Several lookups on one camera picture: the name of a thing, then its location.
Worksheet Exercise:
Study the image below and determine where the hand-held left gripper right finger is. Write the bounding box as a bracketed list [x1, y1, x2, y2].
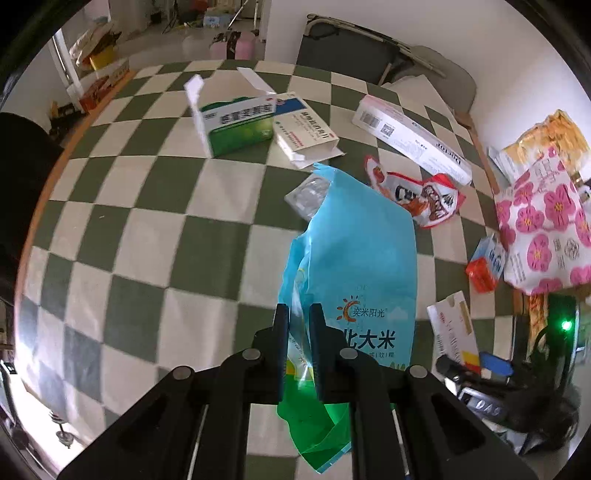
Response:
[308, 302, 539, 480]

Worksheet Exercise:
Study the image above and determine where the pink flower paper bag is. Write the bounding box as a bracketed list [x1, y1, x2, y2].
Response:
[494, 143, 591, 296]

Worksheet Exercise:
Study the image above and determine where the white blue medicine box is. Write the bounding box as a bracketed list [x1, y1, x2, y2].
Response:
[272, 91, 345, 169]

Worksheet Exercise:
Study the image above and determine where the green white checkered tablecloth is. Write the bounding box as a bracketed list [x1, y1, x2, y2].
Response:
[16, 60, 515, 476]

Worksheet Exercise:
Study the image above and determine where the yellow snack bag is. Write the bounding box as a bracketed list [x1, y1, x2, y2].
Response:
[501, 109, 591, 185]

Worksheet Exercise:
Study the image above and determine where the long white box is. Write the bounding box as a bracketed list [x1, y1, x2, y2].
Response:
[352, 95, 474, 185]

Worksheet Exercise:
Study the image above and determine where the white paper box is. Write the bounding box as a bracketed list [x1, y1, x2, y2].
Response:
[427, 292, 482, 373]

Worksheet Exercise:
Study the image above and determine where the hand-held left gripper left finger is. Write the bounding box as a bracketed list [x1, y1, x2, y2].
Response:
[58, 302, 292, 480]

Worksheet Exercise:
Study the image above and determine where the small orange blue box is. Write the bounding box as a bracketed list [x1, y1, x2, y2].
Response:
[465, 233, 509, 294]

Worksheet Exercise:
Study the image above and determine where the blue rice bag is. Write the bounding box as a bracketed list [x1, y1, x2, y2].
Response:
[277, 162, 419, 474]

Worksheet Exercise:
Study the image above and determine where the black jacket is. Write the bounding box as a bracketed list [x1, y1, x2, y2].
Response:
[0, 113, 66, 296]

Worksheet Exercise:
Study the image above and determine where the green medicine box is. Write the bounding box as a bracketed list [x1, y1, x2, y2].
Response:
[184, 75, 278, 159]

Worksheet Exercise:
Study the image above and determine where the grey folding chair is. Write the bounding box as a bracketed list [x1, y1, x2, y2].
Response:
[295, 14, 477, 114]

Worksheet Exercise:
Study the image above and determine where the clear blister pack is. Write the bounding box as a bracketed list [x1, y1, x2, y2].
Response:
[284, 173, 333, 220]

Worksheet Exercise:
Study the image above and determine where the yellow box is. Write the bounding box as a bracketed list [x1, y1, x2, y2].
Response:
[69, 21, 122, 71]

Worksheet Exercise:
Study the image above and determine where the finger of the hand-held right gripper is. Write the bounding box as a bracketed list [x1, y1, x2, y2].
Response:
[435, 354, 469, 383]
[478, 352, 514, 377]

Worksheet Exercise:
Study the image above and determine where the red snack wrapper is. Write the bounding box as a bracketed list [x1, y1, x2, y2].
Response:
[365, 154, 467, 230]

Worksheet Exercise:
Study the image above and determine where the orange snack packet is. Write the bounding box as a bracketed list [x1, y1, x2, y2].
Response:
[526, 293, 550, 356]

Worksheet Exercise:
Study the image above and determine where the printed cardboard box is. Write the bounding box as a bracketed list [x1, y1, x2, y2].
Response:
[69, 59, 136, 112]

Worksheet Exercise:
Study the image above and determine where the metal dumbbell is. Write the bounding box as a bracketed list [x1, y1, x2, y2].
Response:
[47, 410, 75, 449]

